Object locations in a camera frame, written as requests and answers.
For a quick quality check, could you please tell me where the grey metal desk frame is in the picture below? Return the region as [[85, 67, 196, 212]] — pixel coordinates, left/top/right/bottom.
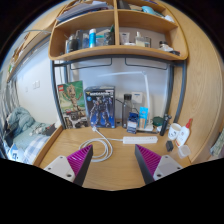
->
[[49, 54, 188, 129]]

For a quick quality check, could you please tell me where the bed with teal bedding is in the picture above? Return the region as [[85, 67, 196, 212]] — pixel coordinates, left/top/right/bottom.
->
[[0, 106, 56, 164]]

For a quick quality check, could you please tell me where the black electric shaver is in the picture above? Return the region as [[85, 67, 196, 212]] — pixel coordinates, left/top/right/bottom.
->
[[159, 113, 173, 137]]

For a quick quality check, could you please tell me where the white desk lamp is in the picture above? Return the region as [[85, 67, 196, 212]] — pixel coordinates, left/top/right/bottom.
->
[[97, 70, 155, 133]]

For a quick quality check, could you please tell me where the white bottle with red cap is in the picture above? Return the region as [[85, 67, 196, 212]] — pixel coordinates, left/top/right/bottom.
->
[[175, 118, 194, 148]]

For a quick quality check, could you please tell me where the wooden shelf unit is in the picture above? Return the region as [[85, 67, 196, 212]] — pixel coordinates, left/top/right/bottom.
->
[[48, 0, 189, 63]]

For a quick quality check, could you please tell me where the white power strip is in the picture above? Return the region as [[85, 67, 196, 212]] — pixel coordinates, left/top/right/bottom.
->
[[122, 135, 159, 145]]

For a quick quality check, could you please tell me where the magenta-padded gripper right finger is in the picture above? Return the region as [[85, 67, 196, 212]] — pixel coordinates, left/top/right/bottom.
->
[[134, 143, 184, 186]]

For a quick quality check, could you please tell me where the white power strip cable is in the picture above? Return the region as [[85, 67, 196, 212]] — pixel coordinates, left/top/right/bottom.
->
[[78, 125, 124, 163]]

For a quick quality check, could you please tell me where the white wall socket box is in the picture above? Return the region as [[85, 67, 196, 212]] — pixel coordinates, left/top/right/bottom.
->
[[131, 91, 144, 104]]

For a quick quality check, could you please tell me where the glass bottle with black cap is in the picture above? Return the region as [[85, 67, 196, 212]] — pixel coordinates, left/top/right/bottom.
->
[[121, 93, 134, 129]]

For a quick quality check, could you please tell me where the blue robot model kit box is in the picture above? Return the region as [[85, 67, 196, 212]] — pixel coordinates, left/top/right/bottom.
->
[[83, 85, 117, 129]]

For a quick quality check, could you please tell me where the green tree figure set box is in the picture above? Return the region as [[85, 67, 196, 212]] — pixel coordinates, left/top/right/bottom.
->
[[56, 80, 88, 130]]

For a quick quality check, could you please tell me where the white mug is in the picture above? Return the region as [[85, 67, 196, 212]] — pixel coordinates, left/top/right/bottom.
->
[[167, 122, 182, 141]]

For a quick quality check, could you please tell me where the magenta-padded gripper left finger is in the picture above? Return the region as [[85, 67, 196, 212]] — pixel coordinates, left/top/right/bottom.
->
[[43, 143, 94, 187]]

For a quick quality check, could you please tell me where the green round container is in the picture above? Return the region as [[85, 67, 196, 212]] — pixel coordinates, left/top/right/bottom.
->
[[152, 115, 165, 127]]

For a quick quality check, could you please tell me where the light blue tall box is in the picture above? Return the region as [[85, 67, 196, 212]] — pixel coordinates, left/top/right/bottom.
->
[[137, 106, 150, 130]]

